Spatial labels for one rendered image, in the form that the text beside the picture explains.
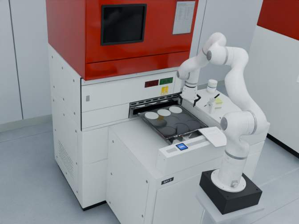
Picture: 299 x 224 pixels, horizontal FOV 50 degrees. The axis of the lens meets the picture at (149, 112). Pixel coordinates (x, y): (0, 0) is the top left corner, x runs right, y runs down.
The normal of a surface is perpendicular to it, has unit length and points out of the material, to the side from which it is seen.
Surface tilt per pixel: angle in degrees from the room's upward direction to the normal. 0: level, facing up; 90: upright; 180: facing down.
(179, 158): 90
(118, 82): 90
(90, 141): 90
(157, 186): 90
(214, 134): 0
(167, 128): 0
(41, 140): 0
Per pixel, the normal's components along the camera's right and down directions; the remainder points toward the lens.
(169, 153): 0.10, -0.86
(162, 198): 0.53, 0.47
